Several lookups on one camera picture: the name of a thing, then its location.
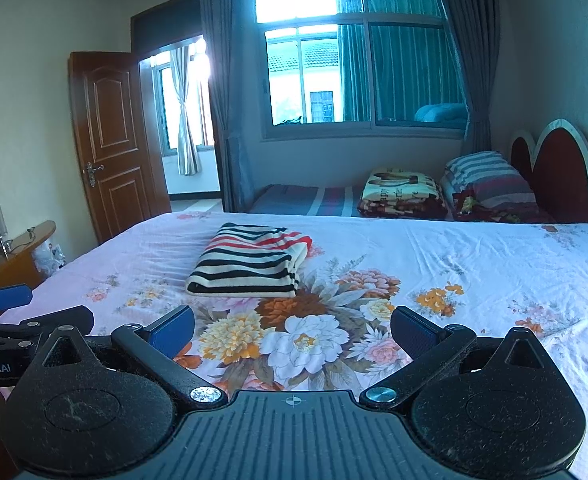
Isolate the side room window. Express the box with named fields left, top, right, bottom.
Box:
left=151, top=36, right=215, bottom=155

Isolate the wooden tv cabinet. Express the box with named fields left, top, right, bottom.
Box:
left=0, top=220, right=56, bottom=289

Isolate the folded floral blanket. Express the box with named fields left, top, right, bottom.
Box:
left=358, top=168, right=448, bottom=220

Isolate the striped knit sweater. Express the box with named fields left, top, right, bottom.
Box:
left=186, top=222, right=312, bottom=298

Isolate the grey curtain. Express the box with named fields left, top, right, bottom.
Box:
left=440, top=0, right=500, bottom=154
left=200, top=0, right=254, bottom=212

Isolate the grey curtain right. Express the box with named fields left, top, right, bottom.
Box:
left=440, top=0, right=500, bottom=154

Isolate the striped pillow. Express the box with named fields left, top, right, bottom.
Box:
left=445, top=151, right=536, bottom=209

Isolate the blue folded quilt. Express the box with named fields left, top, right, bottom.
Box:
left=413, top=103, right=468, bottom=124

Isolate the large bedroom window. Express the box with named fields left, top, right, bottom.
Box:
left=254, top=0, right=468, bottom=138

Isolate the brown wooden door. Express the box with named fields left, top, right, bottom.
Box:
left=68, top=51, right=170, bottom=243

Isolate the striped small mattress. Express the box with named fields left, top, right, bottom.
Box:
left=250, top=184, right=364, bottom=217

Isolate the red heart headboard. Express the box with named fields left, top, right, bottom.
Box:
left=509, top=118, right=588, bottom=223

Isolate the grey curtain left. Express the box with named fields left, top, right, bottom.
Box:
left=200, top=0, right=254, bottom=212

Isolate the white sheer curtain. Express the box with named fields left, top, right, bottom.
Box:
left=170, top=46, right=201, bottom=177

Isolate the floral white bed sheet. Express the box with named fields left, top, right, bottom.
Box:
left=0, top=210, right=588, bottom=480

